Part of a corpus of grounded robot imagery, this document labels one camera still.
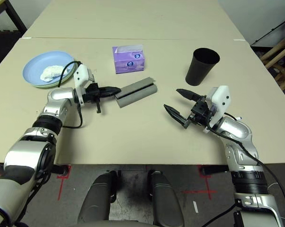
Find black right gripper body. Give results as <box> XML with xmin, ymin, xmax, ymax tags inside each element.
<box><xmin>186</xmin><ymin>95</ymin><xmax>214</xmax><ymax>129</ymax></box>

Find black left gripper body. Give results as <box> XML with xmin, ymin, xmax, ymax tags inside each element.
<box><xmin>82</xmin><ymin>82</ymin><xmax>103</xmax><ymax>114</ymax></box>

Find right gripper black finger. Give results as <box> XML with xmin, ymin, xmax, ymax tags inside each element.
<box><xmin>176</xmin><ymin>88</ymin><xmax>201</xmax><ymax>102</ymax></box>
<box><xmin>163</xmin><ymin>104</ymin><xmax>190</xmax><ymax>130</ymax></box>

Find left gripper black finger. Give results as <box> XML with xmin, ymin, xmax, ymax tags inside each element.
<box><xmin>99</xmin><ymin>91</ymin><xmax>121</xmax><ymax>98</ymax></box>
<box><xmin>99</xmin><ymin>86</ymin><xmax>122</xmax><ymax>93</ymax></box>

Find grey glasses case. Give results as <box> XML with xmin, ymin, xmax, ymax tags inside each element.
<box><xmin>115</xmin><ymin>77</ymin><xmax>157</xmax><ymax>109</ymax></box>

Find white tissue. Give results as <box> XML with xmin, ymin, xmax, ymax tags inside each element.
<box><xmin>40</xmin><ymin>65</ymin><xmax>64</xmax><ymax>82</ymax></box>

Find blue plastic plate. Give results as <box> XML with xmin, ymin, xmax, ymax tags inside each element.
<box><xmin>23</xmin><ymin>51</ymin><xmax>74</xmax><ymax>86</ymax></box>

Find black plastic cup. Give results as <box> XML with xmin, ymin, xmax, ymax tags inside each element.
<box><xmin>185</xmin><ymin>48</ymin><xmax>220</xmax><ymax>86</ymax></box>

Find green plastic plate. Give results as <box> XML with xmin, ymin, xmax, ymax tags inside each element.
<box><xmin>35</xmin><ymin>62</ymin><xmax>75</xmax><ymax>89</ymax></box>

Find purple tissue box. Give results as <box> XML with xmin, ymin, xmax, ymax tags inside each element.
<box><xmin>112</xmin><ymin>44</ymin><xmax>147</xmax><ymax>74</ymax></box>

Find black table foot bar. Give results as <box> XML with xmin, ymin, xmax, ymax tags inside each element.
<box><xmin>53</xmin><ymin>165</ymin><xmax>71</xmax><ymax>175</ymax></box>
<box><xmin>201</xmin><ymin>165</ymin><xmax>230</xmax><ymax>175</ymax></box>

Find red tape cross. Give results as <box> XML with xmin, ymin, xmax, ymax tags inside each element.
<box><xmin>181</xmin><ymin>176</ymin><xmax>218</xmax><ymax>201</ymax></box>

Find grey robot right leg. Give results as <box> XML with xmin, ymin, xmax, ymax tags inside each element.
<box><xmin>148</xmin><ymin>170</ymin><xmax>185</xmax><ymax>227</ymax></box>

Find grey robot leg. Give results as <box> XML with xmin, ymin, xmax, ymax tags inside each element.
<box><xmin>148</xmin><ymin>170</ymin><xmax>185</xmax><ymax>227</ymax></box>
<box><xmin>78</xmin><ymin>170</ymin><xmax>121</xmax><ymax>224</ymax></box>

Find black foam floor mats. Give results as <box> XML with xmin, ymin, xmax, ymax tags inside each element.
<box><xmin>0</xmin><ymin>29</ymin><xmax>27</xmax><ymax>74</ymax></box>

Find grey robot left leg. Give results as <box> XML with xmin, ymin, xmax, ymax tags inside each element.
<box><xmin>78</xmin><ymin>170</ymin><xmax>121</xmax><ymax>224</ymax></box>

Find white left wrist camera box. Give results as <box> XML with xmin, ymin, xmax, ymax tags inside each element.
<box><xmin>73</xmin><ymin>64</ymin><xmax>95</xmax><ymax>105</ymax></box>

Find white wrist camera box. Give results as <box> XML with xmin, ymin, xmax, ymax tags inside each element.
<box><xmin>202</xmin><ymin>85</ymin><xmax>233</xmax><ymax>134</ymax></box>
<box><xmin>73</xmin><ymin>64</ymin><xmax>95</xmax><ymax>105</ymax></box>

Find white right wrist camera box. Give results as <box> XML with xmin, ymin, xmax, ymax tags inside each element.
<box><xmin>202</xmin><ymin>85</ymin><xmax>233</xmax><ymax>134</ymax></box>

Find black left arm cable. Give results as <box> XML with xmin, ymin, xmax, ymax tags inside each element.
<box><xmin>58</xmin><ymin>61</ymin><xmax>84</xmax><ymax>130</ymax></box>

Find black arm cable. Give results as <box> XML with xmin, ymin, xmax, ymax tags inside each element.
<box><xmin>199</xmin><ymin>113</ymin><xmax>285</xmax><ymax>227</ymax></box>
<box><xmin>58</xmin><ymin>61</ymin><xmax>84</xmax><ymax>130</ymax></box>

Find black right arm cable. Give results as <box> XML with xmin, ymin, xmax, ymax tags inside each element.
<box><xmin>199</xmin><ymin>113</ymin><xmax>285</xmax><ymax>227</ymax></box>

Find wooden furniture frame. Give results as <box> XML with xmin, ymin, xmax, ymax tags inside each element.
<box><xmin>260</xmin><ymin>33</ymin><xmax>285</xmax><ymax>90</ymax></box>

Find black frame side table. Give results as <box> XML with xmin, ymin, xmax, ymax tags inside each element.
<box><xmin>0</xmin><ymin>0</ymin><xmax>27</xmax><ymax>31</ymax></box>

